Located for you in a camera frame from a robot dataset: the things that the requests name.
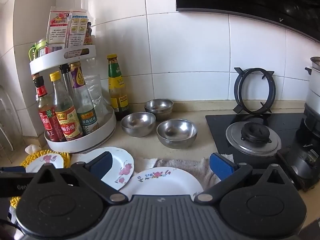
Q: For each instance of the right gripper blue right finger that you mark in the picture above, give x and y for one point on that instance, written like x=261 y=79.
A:
x=228 y=171

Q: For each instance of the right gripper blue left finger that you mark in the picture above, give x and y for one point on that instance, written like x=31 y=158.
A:
x=93 y=168

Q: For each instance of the white rose plate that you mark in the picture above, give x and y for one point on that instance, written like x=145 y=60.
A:
x=122 y=166

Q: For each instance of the small white floral plate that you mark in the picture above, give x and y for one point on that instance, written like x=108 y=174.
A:
x=51 y=158

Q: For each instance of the steel bowl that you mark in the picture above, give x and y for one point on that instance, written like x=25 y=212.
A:
x=160 y=108
x=138 y=124
x=176 y=133

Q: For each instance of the large white floral plate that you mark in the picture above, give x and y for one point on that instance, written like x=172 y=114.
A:
x=162 y=181

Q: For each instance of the yellow chenille mat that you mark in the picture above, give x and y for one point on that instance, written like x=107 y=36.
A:
x=66 y=157

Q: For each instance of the beige towel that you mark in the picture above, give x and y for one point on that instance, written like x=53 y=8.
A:
x=199 y=169

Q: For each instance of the white two-tier rotating rack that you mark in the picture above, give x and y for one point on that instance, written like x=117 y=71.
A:
x=104 y=132

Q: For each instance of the white garlic bulb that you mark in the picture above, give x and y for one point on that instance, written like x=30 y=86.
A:
x=31 y=149

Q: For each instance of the white towel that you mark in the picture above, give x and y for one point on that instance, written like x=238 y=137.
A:
x=141 y=164

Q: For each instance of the steel pot lid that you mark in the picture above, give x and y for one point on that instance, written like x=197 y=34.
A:
x=254 y=139

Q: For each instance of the purple label clear bottle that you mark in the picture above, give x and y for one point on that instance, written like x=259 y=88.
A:
x=82 y=100

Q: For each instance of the red label soy sauce bottle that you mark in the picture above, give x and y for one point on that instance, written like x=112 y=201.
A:
x=47 y=111

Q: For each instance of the yellow cap vinegar bottle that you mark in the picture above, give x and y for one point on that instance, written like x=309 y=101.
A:
x=64 y=109

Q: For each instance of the green yellow label sauce bottle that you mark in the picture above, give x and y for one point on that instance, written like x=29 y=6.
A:
x=117 y=88

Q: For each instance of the black stove pot support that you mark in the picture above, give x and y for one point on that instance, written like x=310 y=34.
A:
x=254 y=84

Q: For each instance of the black glass stove top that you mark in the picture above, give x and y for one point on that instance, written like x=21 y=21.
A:
x=290 y=140

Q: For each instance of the white steamer pot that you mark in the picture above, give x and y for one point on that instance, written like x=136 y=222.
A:
x=313 y=96

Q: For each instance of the milk carton box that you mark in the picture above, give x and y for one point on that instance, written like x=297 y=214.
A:
x=66 y=28

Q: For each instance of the black range hood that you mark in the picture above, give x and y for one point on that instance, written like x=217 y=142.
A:
x=299 y=15

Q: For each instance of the green handled cup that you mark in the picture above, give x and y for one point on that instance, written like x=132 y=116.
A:
x=37 y=50

